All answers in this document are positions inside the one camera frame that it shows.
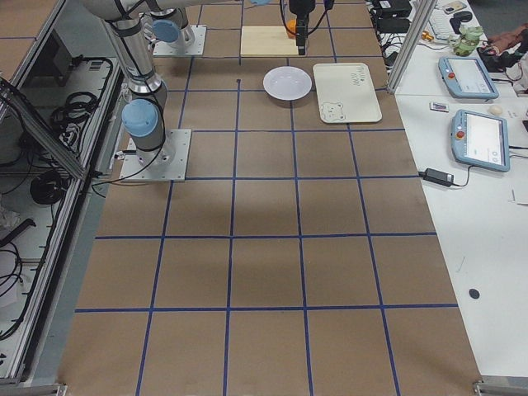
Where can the blue teach pendant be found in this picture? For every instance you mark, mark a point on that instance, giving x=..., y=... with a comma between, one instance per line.
x=467, y=77
x=480, y=140

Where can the gold metal cylinder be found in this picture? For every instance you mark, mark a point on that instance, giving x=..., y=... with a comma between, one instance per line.
x=427, y=36

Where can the black flat power brick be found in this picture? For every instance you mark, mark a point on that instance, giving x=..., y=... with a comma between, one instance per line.
x=392, y=25

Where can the orange fruit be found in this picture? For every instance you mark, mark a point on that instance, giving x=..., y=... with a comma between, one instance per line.
x=291, y=28

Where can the aluminium frame post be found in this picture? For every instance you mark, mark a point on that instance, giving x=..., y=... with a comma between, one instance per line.
x=421, y=17

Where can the black power adapter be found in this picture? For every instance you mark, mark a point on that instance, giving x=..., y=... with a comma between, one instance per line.
x=437, y=177

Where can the white keyboard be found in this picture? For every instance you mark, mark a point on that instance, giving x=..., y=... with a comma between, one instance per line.
x=439, y=24

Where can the small printed card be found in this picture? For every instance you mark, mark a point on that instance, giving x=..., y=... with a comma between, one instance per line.
x=440, y=107

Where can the black round cap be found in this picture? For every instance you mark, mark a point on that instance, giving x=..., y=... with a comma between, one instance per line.
x=474, y=294

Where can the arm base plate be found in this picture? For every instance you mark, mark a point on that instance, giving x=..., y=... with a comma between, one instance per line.
x=163, y=165
x=174, y=42

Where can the upper blue teach pendant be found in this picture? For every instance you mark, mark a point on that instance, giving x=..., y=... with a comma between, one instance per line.
x=467, y=77

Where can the lower blue teach pendant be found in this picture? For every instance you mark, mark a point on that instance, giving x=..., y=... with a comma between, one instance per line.
x=480, y=140

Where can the white round plate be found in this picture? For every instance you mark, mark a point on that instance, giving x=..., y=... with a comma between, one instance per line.
x=287, y=83

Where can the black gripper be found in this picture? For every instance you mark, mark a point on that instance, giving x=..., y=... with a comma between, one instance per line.
x=299, y=9

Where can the cream bear tray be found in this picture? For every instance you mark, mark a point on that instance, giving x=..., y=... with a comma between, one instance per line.
x=346, y=93

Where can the wooden cutting board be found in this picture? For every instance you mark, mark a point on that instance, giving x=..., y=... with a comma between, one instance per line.
x=266, y=41

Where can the small white round object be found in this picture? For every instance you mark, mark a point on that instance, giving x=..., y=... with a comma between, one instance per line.
x=495, y=110

